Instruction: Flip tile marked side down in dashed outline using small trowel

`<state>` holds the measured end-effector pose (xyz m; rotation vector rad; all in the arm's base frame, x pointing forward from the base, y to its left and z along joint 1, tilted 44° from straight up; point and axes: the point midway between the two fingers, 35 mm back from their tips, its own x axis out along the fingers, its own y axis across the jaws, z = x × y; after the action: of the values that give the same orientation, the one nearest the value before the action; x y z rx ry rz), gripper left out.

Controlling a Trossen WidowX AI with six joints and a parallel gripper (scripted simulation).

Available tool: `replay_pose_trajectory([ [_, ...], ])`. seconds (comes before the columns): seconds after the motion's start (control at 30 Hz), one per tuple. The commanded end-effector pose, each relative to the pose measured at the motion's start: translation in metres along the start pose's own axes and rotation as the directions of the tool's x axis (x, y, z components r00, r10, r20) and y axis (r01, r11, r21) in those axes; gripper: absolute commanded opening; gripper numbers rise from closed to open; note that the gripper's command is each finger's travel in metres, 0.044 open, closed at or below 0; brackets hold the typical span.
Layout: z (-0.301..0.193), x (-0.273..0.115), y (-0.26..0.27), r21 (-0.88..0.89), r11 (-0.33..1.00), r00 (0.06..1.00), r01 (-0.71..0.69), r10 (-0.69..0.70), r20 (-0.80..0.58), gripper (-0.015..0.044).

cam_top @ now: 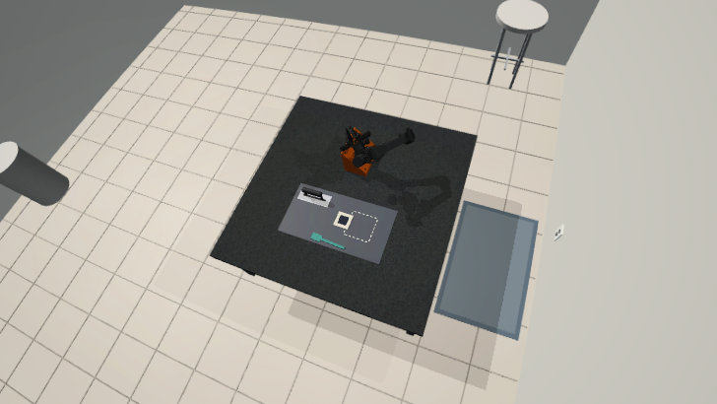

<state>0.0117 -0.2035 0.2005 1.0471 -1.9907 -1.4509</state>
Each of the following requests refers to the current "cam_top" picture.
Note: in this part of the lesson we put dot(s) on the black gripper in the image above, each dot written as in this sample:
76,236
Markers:
356,144

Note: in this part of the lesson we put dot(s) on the cream square tile with dark rectangle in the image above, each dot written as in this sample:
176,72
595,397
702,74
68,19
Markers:
343,220

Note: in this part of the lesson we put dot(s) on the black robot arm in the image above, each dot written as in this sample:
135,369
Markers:
406,136

